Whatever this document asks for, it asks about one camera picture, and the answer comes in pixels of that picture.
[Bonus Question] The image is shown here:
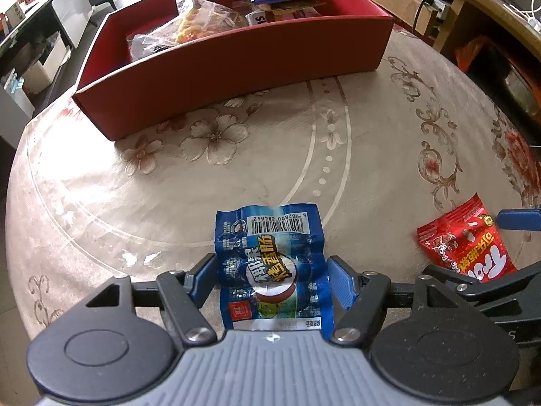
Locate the wooden television cabinet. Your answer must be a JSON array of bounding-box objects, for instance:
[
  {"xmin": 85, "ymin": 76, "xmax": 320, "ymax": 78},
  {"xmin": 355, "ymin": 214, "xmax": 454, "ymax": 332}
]
[{"xmin": 317, "ymin": 0, "xmax": 541, "ymax": 77}]

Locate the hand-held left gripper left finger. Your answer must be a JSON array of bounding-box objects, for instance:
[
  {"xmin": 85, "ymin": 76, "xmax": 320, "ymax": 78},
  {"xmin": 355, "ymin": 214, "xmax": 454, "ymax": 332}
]
[{"xmin": 86, "ymin": 253, "xmax": 218, "ymax": 345}]

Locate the white cardboard box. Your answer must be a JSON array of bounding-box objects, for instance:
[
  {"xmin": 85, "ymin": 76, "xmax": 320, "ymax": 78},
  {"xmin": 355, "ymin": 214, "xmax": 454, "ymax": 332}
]
[{"xmin": 21, "ymin": 42, "xmax": 71, "ymax": 94}]

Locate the blue sausage packet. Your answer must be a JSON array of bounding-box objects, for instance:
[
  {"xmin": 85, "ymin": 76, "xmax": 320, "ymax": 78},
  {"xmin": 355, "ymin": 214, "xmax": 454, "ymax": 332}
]
[{"xmin": 215, "ymin": 202, "xmax": 334, "ymax": 331}]

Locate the red cardboard box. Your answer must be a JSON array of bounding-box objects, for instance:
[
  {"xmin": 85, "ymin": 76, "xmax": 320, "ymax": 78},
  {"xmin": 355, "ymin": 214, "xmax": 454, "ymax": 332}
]
[{"xmin": 72, "ymin": 0, "xmax": 396, "ymax": 141}]

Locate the red candy packet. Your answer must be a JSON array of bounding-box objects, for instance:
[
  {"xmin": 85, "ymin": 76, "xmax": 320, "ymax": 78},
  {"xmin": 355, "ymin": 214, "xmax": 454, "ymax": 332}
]
[{"xmin": 416, "ymin": 192, "xmax": 518, "ymax": 284}]

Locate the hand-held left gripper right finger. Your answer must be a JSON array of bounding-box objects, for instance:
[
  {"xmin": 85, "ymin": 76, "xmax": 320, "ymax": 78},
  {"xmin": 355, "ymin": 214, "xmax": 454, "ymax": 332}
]
[{"xmin": 327, "ymin": 256, "xmax": 466, "ymax": 345}]

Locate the clear bag of yellow snacks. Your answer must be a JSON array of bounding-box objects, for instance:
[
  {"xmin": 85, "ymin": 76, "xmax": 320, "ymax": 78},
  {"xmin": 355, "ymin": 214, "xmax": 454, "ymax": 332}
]
[{"xmin": 175, "ymin": 0, "xmax": 250, "ymax": 45}]

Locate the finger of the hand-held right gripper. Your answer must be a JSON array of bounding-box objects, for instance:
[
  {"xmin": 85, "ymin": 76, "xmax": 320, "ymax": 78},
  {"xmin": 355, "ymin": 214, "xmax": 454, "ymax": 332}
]
[
  {"xmin": 495, "ymin": 208, "xmax": 541, "ymax": 232},
  {"xmin": 423, "ymin": 261, "xmax": 541, "ymax": 311}
]

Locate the floral tablecloth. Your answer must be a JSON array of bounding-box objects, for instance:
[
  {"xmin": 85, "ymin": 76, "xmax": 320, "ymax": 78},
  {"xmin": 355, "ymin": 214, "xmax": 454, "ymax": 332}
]
[{"xmin": 4, "ymin": 21, "xmax": 541, "ymax": 347}]

